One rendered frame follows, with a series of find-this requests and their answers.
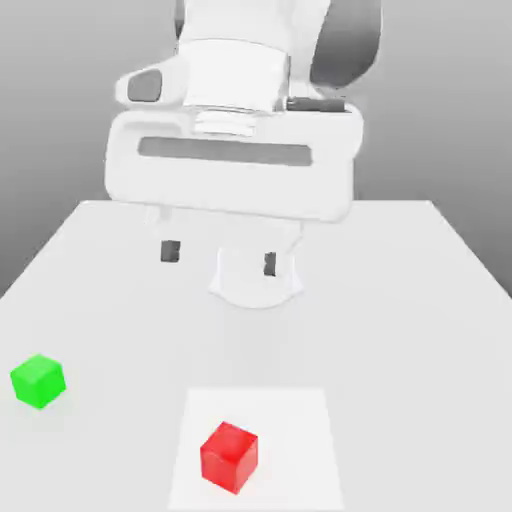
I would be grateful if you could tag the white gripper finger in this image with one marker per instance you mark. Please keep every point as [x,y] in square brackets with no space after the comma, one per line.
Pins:
[169,251]
[270,264]

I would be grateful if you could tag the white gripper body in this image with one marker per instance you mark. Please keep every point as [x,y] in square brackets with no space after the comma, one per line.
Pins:
[224,184]

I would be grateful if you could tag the small green cube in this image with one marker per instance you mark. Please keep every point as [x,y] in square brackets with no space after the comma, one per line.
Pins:
[38,381]

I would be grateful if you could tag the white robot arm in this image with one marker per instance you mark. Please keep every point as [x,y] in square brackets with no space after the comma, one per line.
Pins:
[236,68]

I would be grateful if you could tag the small red cube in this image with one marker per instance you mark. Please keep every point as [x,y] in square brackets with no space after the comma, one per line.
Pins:
[228,458]

